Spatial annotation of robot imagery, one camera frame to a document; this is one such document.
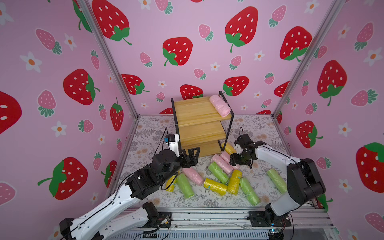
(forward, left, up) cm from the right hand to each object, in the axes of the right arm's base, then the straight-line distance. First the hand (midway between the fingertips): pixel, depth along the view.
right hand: (236, 161), depth 91 cm
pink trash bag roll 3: (-12, +25, +2) cm, 28 cm away
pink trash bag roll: (+3, +6, 0) cm, 7 cm away
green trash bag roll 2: (-17, -5, -1) cm, 18 cm away
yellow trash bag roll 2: (-13, +3, +1) cm, 14 cm away
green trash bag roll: (-8, +12, 0) cm, 14 cm away
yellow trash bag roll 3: (-17, +12, 0) cm, 21 cm away
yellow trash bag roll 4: (-18, +37, -1) cm, 42 cm away
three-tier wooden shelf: (+4, +23, +28) cm, 37 cm away
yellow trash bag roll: (+9, +4, 0) cm, 10 cm away
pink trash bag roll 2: (-2, +8, -1) cm, 8 cm away
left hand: (-11, +24, +28) cm, 38 cm away
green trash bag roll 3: (-17, +30, 0) cm, 35 cm away
